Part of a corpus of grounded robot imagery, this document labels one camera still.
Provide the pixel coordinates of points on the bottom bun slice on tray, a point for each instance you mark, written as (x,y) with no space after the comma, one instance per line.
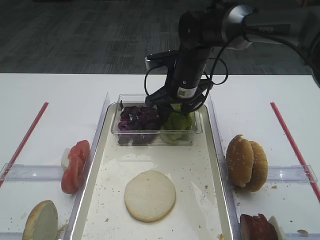
(149,196)

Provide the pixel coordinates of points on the red rail strip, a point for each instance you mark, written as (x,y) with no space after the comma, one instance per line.
(296,150)
(20,147)

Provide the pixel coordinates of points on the clear lower right track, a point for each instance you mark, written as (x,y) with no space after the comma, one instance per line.
(302,236)

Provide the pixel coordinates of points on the clear upper left track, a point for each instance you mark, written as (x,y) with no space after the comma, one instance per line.
(21,172)

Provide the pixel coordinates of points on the clear right divider wall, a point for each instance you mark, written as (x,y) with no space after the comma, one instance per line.
(231,226)

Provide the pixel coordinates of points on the tomato slice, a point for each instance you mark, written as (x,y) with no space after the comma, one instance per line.
(73,176)
(81,149)

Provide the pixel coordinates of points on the left sesame bun top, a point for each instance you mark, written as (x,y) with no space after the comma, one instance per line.
(239,158)

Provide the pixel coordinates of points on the white pusher block lower right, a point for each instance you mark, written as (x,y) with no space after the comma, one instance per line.
(279,230)

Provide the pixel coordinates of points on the clear lower left track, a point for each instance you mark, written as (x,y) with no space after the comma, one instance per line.
(11,236)

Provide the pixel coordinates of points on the green lettuce pile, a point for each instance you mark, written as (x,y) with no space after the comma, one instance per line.
(176,122)

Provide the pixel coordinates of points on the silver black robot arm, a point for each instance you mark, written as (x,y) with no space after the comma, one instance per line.
(226,25)

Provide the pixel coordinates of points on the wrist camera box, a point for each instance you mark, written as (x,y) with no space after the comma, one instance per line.
(167,59)

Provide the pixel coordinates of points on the white pusher block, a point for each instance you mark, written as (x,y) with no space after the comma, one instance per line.
(64,159)
(279,230)

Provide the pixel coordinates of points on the left red rail strip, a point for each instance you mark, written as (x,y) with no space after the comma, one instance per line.
(20,147)

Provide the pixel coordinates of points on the clear track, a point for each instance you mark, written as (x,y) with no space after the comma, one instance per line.
(21,172)
(299,174)
(11,236)
(302,236)

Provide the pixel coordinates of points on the purple cabbage leaves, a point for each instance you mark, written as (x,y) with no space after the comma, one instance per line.
(138,118)

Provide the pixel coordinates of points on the rear tomato slice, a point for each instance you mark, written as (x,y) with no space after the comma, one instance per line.
(81,149)

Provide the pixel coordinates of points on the white metal tray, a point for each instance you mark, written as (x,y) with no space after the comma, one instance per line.
(199,212)

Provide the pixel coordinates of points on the dark red meat slices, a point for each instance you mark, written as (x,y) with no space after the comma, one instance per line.
(257,227)

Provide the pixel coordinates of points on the white pusher block upper left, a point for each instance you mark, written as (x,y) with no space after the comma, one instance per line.
(64,159)

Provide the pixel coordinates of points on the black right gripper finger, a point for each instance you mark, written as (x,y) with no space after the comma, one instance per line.
(185,108)
(164,111)

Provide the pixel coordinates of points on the sesame bun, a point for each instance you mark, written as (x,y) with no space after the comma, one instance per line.
(259,169)
(239,158)

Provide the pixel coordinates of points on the right sesame bun top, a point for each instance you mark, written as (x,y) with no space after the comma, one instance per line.
(259,169)

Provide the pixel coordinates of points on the clear plastic salad box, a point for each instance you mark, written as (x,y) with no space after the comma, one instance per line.
(138,100)

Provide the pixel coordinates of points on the right red rail strip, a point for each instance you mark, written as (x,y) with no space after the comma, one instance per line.
(296,150)

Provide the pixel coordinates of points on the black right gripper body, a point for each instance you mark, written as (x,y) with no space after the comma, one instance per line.
(183,83)

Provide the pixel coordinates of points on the bun half lower left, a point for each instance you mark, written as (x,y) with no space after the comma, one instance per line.
(42,222)

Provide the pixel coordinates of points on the clear upper right track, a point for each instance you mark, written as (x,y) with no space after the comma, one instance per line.
(299,174)

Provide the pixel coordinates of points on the front tomato slice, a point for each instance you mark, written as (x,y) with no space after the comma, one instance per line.
(73,176)

